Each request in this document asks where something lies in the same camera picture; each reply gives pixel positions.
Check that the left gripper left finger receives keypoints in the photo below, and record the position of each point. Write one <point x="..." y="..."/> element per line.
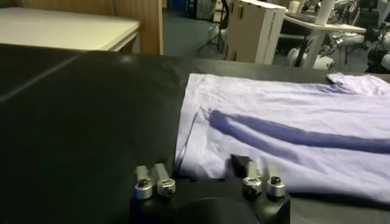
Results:
<point x="164" y="185"/>

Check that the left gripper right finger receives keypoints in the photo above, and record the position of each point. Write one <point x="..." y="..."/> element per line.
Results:
<point x="252" y="185"/>

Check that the matte black table cover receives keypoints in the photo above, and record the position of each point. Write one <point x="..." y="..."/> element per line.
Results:
<point x="24" y="67"/>

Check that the white adjustable side table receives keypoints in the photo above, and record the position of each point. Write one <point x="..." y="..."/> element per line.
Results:
<point x="320" y="29"/>

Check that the glossy black table cover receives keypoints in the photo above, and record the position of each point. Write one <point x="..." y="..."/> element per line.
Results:
<point x="106" y="121"/>

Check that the white humanoid robot with base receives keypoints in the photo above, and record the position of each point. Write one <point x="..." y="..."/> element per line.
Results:
<point x="350" y="38"/>

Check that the white rectangular table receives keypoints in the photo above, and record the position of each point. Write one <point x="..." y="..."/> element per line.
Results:
<point x="61" y="27"/>

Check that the light purple t-shirt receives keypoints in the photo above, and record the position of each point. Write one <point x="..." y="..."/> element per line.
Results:
<point x="304" y="158"/>

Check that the tall white cardboard box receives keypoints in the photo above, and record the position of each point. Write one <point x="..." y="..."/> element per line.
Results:
<point x="250" y="33"/>

